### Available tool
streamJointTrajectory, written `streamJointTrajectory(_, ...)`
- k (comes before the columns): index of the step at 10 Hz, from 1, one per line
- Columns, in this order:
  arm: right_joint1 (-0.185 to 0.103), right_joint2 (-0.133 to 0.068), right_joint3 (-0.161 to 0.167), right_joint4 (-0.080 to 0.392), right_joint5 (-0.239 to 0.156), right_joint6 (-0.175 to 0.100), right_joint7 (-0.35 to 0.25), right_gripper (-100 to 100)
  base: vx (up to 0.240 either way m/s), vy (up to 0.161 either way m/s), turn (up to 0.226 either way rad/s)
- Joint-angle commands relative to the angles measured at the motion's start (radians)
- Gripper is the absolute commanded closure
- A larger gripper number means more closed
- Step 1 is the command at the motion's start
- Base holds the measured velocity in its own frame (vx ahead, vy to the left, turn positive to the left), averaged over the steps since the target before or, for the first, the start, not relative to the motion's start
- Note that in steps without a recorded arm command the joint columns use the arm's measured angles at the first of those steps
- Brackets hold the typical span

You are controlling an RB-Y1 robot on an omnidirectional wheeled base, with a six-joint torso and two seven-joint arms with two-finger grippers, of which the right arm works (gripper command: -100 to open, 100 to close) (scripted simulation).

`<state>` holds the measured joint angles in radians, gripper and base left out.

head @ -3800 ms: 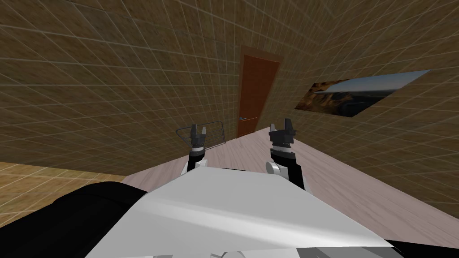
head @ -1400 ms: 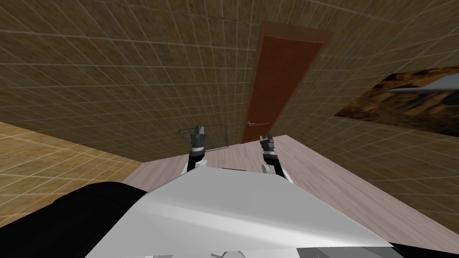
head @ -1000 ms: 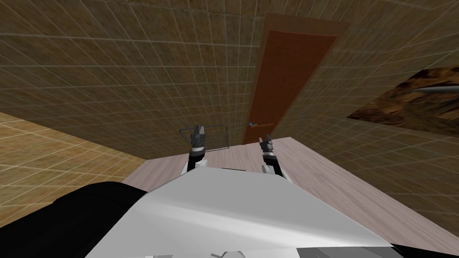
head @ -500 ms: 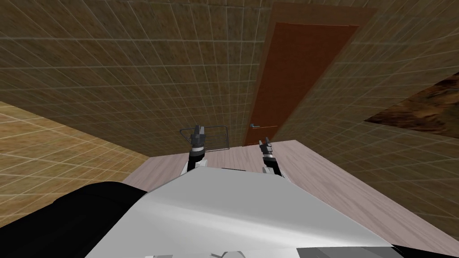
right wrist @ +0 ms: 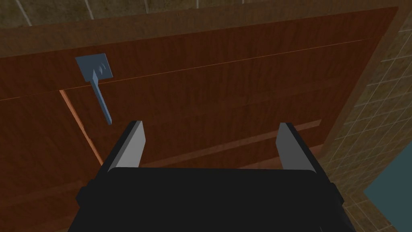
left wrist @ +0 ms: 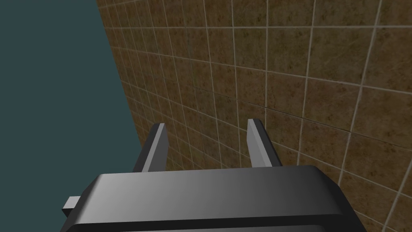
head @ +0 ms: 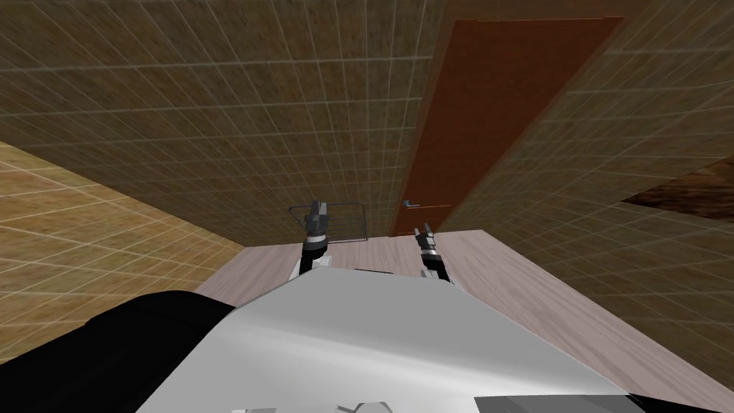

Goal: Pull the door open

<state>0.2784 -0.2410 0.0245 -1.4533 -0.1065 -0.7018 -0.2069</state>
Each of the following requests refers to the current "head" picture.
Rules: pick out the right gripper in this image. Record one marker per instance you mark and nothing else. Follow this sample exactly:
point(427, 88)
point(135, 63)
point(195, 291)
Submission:
point(426, 241)

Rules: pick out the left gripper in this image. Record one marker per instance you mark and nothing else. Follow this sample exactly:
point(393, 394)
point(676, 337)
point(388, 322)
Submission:
point(317, 222)

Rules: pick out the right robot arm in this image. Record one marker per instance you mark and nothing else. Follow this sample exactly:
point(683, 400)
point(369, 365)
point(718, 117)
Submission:
point(434, 265)

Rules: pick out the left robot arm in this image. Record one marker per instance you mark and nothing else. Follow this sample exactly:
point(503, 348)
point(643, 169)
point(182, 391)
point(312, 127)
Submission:
point(114, 355)

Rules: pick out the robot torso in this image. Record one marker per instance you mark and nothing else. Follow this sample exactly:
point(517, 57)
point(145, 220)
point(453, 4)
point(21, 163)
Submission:
point(367, 344)

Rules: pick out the reddish brown door leaf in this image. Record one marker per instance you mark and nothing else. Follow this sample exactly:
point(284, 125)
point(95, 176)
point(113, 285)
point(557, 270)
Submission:
point(493, 115)

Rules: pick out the dark brown wooden board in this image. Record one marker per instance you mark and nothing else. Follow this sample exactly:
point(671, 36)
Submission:
point(688, 192)

